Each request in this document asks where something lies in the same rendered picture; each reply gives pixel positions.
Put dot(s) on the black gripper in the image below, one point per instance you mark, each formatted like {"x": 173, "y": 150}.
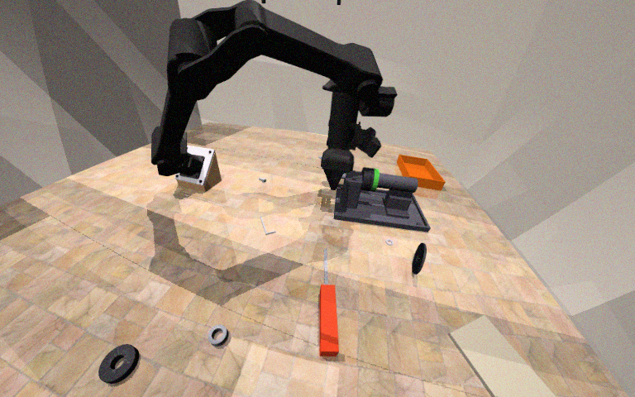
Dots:
{"x": 337, "y": 158}

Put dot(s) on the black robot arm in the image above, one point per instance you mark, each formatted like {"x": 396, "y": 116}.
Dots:
{"x": 196, "y": 64}

